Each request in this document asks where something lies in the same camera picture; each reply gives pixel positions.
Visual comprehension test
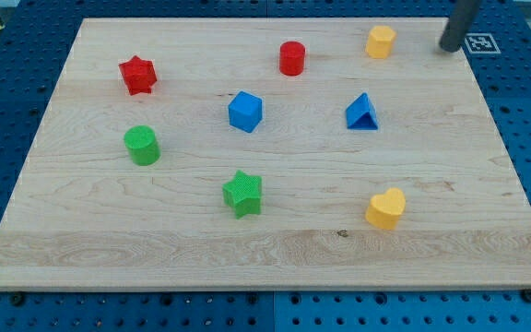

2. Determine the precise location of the light wooden board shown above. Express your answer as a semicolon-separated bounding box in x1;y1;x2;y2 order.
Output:
0;18;531;292

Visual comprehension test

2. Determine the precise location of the green cylinder block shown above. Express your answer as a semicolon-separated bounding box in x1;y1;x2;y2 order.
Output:
124;125;160;166

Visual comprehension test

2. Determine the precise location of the red star block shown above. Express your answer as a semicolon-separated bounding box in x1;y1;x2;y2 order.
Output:
118;55;157;95

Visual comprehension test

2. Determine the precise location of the blue triangle block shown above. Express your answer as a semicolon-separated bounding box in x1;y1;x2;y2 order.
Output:
346;92;379;130

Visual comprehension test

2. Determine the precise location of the yellow heart block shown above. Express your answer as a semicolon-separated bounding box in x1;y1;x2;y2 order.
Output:
365;187;407;230

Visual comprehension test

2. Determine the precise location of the white fiducial marker tag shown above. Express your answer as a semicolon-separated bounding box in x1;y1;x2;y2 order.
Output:
464;32;501;54

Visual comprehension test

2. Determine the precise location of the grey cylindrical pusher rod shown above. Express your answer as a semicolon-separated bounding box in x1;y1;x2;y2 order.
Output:
438;0;481;53

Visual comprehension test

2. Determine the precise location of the blue cube block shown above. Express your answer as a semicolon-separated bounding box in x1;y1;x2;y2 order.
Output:
228;91;263;133

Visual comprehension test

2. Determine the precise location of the yellow hexagon block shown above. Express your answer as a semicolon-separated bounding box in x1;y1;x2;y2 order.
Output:
365;25;397;59

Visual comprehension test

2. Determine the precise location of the red cylinder block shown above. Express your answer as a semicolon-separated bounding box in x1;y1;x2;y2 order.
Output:
278;41;306;76

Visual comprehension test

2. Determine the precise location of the green star block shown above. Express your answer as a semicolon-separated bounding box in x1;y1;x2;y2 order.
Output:
222;170;262;219

